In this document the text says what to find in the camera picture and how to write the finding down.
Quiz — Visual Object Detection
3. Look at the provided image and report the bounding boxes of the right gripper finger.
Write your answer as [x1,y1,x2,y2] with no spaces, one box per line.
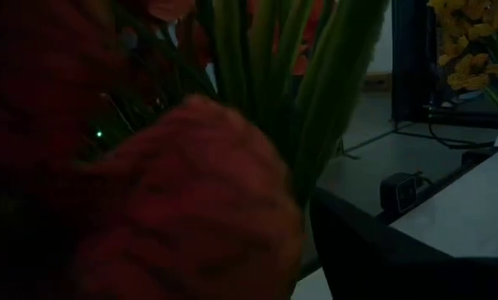
[309,187,498,300]

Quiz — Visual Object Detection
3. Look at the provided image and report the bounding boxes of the black webcam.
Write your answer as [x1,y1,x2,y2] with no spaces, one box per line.
[379,170,425,214]

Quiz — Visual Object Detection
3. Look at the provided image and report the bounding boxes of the cardboard box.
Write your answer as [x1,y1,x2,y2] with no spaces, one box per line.
[361,71,394,93]

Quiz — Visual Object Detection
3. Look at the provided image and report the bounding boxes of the black stand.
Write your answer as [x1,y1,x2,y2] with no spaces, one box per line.
[391,0,498,130]

